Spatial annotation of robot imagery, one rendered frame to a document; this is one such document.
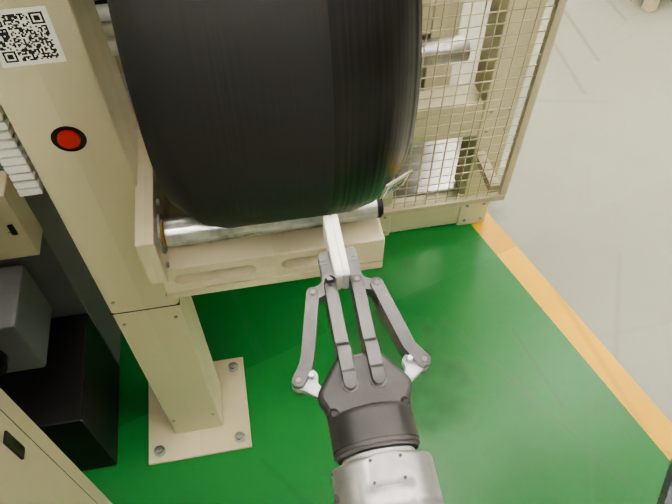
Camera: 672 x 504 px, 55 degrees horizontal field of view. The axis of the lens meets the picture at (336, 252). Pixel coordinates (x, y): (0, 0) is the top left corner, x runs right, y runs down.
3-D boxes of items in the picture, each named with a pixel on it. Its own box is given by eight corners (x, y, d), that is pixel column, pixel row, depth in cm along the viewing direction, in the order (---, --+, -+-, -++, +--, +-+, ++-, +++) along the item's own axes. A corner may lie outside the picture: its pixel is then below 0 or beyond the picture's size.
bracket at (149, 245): (149, 285, 98) (133, 247, 90) (148, 115, 122) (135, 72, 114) (172, 282, 99) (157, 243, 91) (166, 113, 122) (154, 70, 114)
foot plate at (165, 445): (149, 465, 167) (147, 462, 165) (149, 373, 183) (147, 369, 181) (252, 447, 170) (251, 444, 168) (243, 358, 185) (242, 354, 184)
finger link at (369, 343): (371, 384, 55) (387, 382, 56) (350, 270, 61) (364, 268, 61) (368, 397, 59) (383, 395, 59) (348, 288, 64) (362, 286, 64)
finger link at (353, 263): (353, 293, 61) (383, 289, 61) (343, 248, 63) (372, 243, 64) (352, 300, 62) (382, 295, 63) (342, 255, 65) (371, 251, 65)
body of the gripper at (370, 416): (434, 439, 51) (407, 333, 56) (330, 458, 51) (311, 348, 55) (421, 458, 58) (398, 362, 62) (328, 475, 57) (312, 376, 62)
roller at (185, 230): (154, 232, 95) (155, 213, 98) (161, 254, 98) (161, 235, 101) (384, 201, 99) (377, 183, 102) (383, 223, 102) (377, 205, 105)
